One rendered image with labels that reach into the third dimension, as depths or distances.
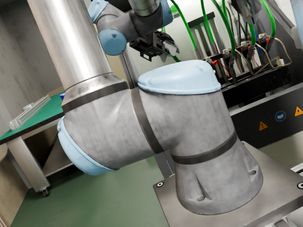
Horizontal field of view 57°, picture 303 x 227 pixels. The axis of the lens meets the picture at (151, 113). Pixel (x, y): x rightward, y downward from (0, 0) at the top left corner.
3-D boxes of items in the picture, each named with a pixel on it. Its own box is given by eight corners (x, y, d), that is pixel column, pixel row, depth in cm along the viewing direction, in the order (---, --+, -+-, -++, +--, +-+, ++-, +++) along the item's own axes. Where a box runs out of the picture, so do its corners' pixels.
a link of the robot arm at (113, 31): (132, 24, 73) (126, 3, 80) (94, 42, 75) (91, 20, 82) (143, 47, 80) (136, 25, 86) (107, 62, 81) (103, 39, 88)
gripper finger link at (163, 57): (168, 69, 107) (152, 58, 101) (168, 56, 110) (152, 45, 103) (175, 65, 105) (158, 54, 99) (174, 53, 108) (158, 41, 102)
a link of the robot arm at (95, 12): (85, 25, 83) (84, 11, 88) (116, 42, 90) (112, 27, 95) (99, 5, 79) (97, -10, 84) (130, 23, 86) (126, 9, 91)
